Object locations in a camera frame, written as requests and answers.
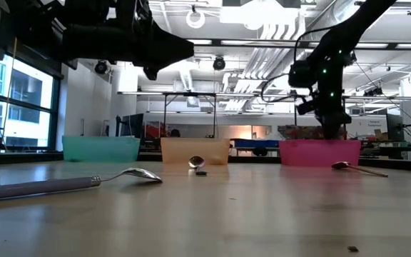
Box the overhead light bar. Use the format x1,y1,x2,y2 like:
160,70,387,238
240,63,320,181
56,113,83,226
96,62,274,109
187,37,411,51

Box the dark monitor on stand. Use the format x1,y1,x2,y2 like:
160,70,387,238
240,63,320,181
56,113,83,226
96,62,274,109
118,113,145,138

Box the white hanging ring light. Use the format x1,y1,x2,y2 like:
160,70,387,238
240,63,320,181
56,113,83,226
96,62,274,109
185,4,207,30

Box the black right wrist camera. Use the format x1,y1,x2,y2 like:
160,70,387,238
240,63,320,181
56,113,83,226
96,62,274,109
295,95,318,116

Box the black table edge rail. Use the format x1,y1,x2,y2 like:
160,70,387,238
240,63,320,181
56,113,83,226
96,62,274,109
0,151,411,173

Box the orange plastic bin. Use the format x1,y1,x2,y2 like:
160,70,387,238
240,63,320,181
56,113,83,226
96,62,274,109
160,137,231,166

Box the large black-framed window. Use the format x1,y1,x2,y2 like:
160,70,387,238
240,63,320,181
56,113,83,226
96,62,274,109
0,53,62,151

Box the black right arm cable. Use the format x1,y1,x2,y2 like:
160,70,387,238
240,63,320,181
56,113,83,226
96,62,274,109
260,73,299,104

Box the tall dark monitor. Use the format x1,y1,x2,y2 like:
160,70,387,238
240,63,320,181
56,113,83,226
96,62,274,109
385,113,405,142

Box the large lavender-handled spoon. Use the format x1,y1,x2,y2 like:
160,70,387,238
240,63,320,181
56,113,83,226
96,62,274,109
0,167,163,203

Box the red fabric item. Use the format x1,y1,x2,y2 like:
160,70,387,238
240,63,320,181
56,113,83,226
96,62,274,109
143,124,171,140

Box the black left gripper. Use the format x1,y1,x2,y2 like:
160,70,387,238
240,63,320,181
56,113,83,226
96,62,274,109
61,21,195,81

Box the teal plastic bin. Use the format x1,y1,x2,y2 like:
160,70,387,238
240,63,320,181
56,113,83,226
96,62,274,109
61,135,141,164

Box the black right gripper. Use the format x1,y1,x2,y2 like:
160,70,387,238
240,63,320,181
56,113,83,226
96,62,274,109
314,84,353,141

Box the black ceiling spotlight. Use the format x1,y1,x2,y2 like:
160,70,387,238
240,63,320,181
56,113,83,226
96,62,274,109
94,59,108,76
212,55,227,71

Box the blue storage bins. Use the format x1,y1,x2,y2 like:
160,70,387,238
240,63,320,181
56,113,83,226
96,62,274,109
233,138,280,148

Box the pink plastic bin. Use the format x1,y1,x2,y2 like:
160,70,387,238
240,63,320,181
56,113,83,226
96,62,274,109
278,138,362,168

